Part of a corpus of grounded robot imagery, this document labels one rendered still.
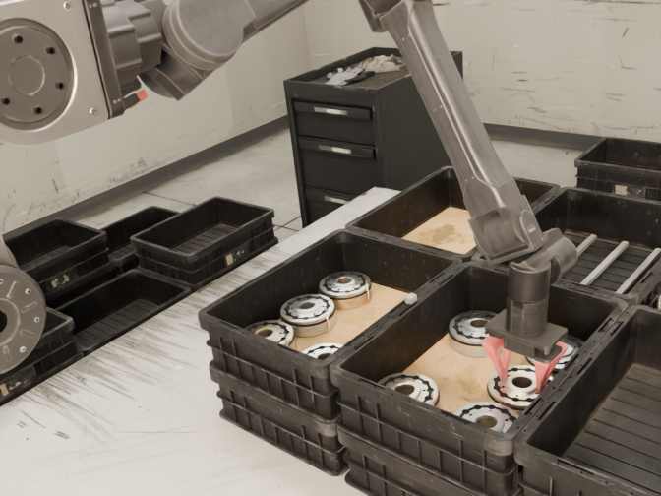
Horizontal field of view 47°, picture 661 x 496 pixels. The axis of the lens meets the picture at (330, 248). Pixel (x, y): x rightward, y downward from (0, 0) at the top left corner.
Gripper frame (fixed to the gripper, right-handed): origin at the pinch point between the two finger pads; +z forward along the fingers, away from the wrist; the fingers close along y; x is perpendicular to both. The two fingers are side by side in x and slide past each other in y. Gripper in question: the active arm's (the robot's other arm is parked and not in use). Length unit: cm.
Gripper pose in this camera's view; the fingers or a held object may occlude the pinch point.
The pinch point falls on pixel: (521, 380)
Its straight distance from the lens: 118.6
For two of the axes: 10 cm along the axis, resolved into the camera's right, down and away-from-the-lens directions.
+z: 0.5, 9.1, 4.1
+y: -7.6, -2.4, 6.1
